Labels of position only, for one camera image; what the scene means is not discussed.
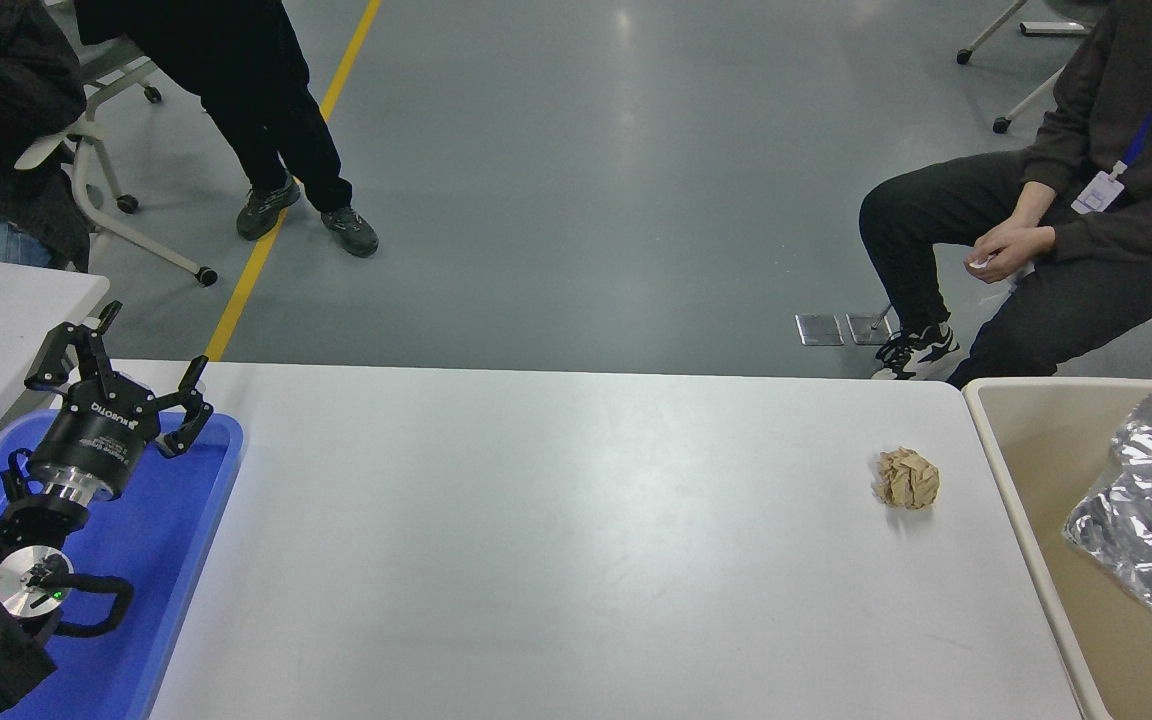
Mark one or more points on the tan paper ball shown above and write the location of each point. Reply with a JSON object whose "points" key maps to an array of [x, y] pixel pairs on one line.
{"points": [[906, 480]]}

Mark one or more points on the black hanging garment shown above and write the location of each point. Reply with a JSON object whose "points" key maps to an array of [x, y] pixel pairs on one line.
{"points": [[101, 20]]}

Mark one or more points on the person's right hand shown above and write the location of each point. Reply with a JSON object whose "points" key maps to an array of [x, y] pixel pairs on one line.
{"points": [[1006, 232]]}

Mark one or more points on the grey seat office chair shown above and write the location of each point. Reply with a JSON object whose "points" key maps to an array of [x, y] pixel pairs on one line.
{"points": [[116, 70]]}

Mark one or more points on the person's left hand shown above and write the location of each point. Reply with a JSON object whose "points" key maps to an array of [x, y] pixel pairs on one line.
{"points": [[1011, 258]]}

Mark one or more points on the metal floor outlet plate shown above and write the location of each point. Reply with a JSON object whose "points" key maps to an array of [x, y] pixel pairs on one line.
{"points": [[866, 328], [819, 329]]}

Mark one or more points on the white office chair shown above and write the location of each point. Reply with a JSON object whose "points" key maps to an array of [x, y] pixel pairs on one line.
{"points": [[86, 190]]}

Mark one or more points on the white wheeled chair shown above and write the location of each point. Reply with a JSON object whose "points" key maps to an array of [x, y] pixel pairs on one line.
{"points": [[1034, 98]]}

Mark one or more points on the person's right forearm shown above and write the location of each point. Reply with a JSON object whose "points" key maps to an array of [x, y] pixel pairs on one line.
{"points": [[1036, 205]]}

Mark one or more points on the blue plastic tray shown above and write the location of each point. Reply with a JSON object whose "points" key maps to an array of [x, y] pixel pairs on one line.
{"points": [[166, 530]]}

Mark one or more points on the silver foil tray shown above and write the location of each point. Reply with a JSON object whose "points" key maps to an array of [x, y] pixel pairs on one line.
{"points": [[1121, 510]]}

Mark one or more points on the large pale plastic bin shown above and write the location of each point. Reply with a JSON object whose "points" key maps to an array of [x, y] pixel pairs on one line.
{"points": [[1046, 450]]}

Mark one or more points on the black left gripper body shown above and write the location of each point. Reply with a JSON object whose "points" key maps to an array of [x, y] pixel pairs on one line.
{"points": [[96, 440]]}

